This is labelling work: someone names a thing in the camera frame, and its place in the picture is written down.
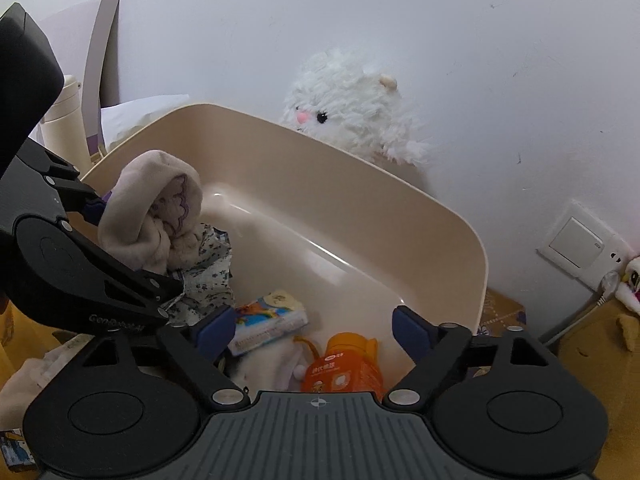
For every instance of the white fluffy bag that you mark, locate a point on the white fluffy bag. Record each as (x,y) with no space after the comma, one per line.
(270,367)

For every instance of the colourful tissue pack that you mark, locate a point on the colourful tissue pack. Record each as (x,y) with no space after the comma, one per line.
(270,320)

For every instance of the tissue box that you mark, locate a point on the tissue box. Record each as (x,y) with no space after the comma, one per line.
(135,115)

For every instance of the white floral cloth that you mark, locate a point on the white floral cloth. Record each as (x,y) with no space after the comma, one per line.
(210,270)

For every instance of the brown floral table mat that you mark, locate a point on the brown floral table mat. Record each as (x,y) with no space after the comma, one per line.
(502,312)

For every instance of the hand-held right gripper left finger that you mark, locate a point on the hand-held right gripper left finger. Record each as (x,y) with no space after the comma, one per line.
(215,330)

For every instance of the white wall socket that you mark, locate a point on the white wall socket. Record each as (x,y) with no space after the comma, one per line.
(615,260)

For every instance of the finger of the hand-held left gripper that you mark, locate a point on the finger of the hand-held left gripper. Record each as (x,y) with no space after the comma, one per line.
(135,300)
(75,192)

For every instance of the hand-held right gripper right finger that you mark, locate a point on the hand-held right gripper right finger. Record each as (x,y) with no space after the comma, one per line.
(412,332)

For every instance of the red santa hat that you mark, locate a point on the red santa hat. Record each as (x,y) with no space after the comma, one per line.
(631,285)

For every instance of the white purple board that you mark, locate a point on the white purple board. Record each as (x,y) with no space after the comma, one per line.
(75,35)

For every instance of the white wall switch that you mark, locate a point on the white wall switch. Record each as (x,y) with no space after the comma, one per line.
(575,242)

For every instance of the orange packet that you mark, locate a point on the orange packet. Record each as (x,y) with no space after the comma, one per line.
(345,365)

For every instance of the brown capybara plush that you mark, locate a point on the brown capybara plush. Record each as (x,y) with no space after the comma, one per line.
(600,385)

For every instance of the white fluffy plush toy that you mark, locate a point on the white fluffy plush toy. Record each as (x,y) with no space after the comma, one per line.
(350,110)

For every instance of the beige plastic basin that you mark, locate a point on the beige plastic basin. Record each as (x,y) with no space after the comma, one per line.
(350,220)

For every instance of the white thermos bottle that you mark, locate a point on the white thermos bottle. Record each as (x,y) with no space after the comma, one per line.
(65,125)

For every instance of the cartoon printed box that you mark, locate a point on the cartoon printed box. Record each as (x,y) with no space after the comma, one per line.
(15,452)

